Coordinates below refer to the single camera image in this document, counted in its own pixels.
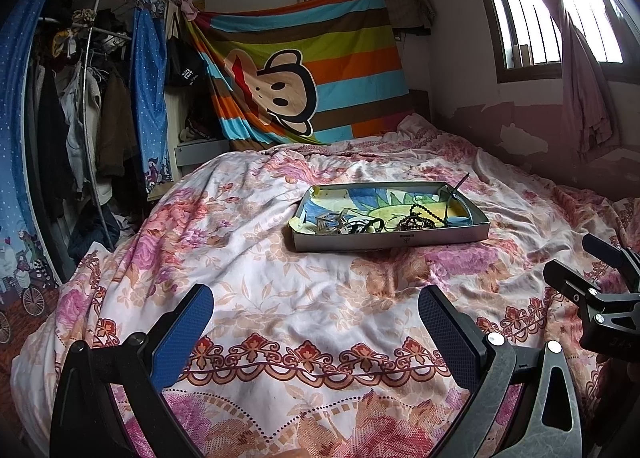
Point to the barred window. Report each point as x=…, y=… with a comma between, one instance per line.
x=530, y=13

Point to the cardboard box with painted drawing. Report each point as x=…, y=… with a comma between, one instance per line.
x=400, y=240

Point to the narrow blue dotted wardrobe curtain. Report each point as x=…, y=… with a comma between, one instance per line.
x=150, y=88

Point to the striped monkey print blanket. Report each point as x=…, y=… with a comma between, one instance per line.
x=350, y=63

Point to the white cabinet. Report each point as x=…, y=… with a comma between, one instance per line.
x=200, y=153

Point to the wide blue dotted wardrobe curtain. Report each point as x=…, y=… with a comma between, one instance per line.
x=15, y=138

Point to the floral bed sheet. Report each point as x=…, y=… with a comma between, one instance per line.
x=300, y=298

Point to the blue fabric wardrobe with clothes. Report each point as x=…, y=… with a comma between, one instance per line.
x=75, y=113

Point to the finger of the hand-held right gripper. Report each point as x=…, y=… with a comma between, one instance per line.
x=565, y=276
x=607, y=249

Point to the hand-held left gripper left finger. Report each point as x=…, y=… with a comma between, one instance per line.
x=182, y=333

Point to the dark wooden headboard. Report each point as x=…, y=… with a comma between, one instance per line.
x=420, y=105

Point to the brown cloth on wall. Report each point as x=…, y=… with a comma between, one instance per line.
x=410, y=5

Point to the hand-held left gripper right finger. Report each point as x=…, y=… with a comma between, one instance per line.
x=450, y=333

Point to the grey claw hair clip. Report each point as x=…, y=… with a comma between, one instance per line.
x=327, y=225

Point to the pink window curtain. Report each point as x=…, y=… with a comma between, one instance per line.
x=580, y=88

